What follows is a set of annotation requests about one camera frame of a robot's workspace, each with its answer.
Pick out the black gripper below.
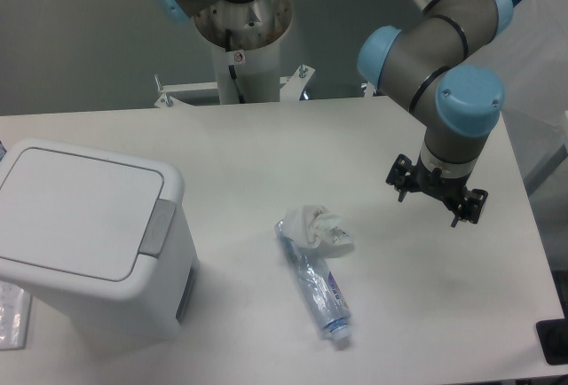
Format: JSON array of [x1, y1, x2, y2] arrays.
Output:
[[386, 153, 488, 227]]

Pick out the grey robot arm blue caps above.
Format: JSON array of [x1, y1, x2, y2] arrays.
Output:
[[357, 0, 514, 224]]

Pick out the white trash can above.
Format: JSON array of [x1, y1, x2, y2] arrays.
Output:
[[1, 137, 199, 340]]

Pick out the white trash can lid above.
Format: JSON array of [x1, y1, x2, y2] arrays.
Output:
[[1, 146, 184, 281]]

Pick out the crumpled white tissue paper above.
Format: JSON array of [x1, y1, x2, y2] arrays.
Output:
[[281, 205, 354, 258]]

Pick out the crushed clear plastic bottle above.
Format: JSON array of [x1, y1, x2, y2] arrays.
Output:
[[274, 220, 351, 349]]

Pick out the black device at table edge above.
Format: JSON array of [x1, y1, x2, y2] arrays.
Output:
[[536, 318, 567, 365]]

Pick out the clear plastic sheet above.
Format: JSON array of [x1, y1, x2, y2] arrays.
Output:
[[1, 281, 32, 351]]

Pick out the black cable on pedestal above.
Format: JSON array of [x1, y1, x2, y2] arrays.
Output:
[[224, 28, 246, 105]]

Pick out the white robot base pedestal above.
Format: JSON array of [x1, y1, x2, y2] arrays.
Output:
[[154, 0, 315, 107]]

